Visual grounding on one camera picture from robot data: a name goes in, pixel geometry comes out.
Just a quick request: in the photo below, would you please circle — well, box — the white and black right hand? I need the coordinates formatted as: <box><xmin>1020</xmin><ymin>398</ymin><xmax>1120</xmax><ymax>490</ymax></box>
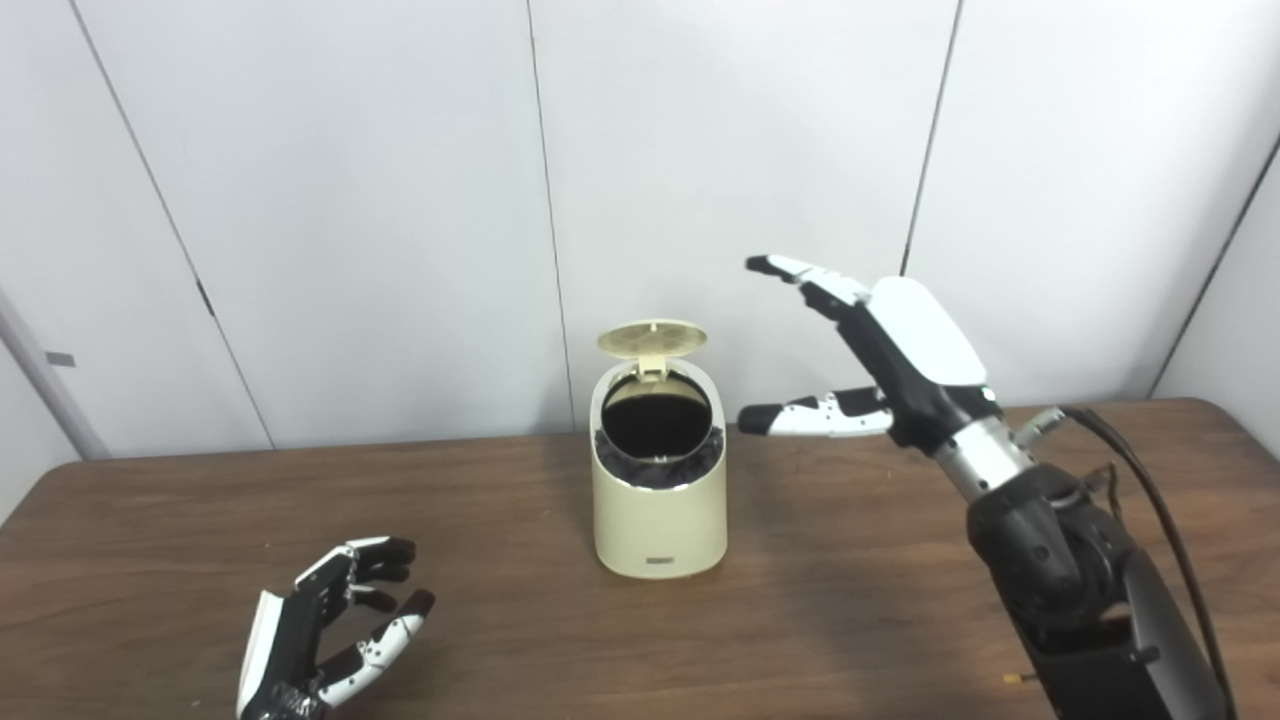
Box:
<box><xmin>738</xmin><ymin>254</ymin><xmax>1001</xmax><ymax>456</ymax></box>

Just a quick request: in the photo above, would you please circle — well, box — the white and black left hand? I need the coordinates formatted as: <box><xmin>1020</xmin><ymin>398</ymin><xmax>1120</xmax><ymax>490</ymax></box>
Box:
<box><xmin>236</xmin><ymin>537</ymin><xmax>436</xmax><ymax>720</ymax></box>

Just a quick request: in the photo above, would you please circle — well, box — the round cream bin lid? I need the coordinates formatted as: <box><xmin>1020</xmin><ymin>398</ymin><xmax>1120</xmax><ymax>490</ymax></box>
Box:
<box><xmin>597</xmin><ymin>319</ymin><xmax>709</xmax><ymax>381</ymax></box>

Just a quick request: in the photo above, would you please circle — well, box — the cream-colored table bin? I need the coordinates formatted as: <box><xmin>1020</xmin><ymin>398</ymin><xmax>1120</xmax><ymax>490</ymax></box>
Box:
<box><xmin>590</xmin><ymin>319</ymin><xmax>728</xmax><ymax>580</ymax></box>

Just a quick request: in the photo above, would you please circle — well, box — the black bin liner bag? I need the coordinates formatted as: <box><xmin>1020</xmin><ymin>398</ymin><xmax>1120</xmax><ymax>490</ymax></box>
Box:
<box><xmin>597</xmin><ymin>375</ymin><xmax>723</xmax><ymax>491</ymax></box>

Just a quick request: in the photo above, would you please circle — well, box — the grey wall post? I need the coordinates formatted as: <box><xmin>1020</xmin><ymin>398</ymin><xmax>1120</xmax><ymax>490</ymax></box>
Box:
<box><xmin>0</xmin><ymin>290</ymin><xmax>111</xmax><ymax>461</ymax></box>

